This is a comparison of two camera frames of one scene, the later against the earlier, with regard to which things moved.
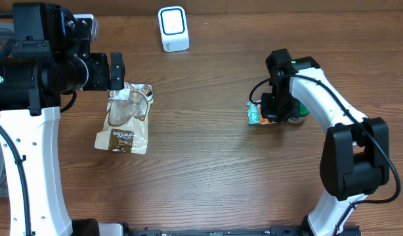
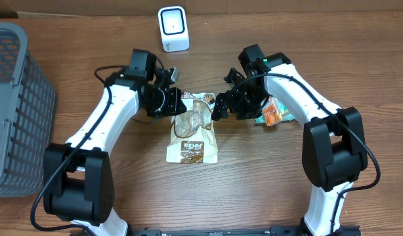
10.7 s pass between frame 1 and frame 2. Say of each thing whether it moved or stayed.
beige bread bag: moved
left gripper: moved
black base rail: stayed
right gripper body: moved
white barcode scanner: stayed
